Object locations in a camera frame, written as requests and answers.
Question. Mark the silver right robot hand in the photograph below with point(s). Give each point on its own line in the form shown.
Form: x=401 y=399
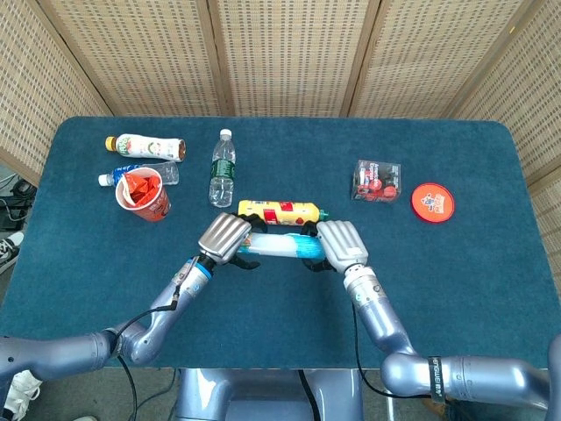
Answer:
x=344 y=243

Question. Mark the yellow bottle with green cap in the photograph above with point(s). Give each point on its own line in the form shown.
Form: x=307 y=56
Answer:
x=285 y=210

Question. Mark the white shoe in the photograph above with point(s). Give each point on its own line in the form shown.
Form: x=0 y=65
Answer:
x=22 y=392

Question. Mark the red round lid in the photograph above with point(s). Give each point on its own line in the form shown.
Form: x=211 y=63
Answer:
x=433 y=202

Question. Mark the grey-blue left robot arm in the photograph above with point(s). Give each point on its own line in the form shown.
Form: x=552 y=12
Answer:
x=175 y=298

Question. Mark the grey-blue robot torso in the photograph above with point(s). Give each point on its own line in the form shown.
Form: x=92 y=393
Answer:
x=263 y=394

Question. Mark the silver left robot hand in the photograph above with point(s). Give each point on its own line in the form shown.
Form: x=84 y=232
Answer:
x=223 y=239

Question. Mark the white and teal tube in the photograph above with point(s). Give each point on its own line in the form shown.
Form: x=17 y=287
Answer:
x=280 y=244

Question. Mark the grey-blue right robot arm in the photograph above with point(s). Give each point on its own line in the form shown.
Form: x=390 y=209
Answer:
x=381 y=316

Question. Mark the orange paper noodle cup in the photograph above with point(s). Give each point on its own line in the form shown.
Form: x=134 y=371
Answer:
x=153 y=209

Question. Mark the clear water bottle green label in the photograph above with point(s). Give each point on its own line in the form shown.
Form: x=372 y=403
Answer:
x=222 y=175

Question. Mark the white drink bottle yellow cap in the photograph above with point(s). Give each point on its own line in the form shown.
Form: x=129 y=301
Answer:
x=144 y=147

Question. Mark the black and white sneaker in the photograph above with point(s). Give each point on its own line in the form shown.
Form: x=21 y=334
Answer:
x=9 y=252

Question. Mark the dark blue tablecloth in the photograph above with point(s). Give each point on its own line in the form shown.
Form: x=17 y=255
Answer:
x=285 y=307

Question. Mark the clear plastic box orange items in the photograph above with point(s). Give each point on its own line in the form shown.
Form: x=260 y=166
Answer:
x=377 y=182

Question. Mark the clear bottle with blue label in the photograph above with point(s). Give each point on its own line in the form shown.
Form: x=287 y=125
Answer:
x=168 y=172

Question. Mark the orange foil sachet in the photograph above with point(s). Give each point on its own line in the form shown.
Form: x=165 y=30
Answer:
x=142 y=188

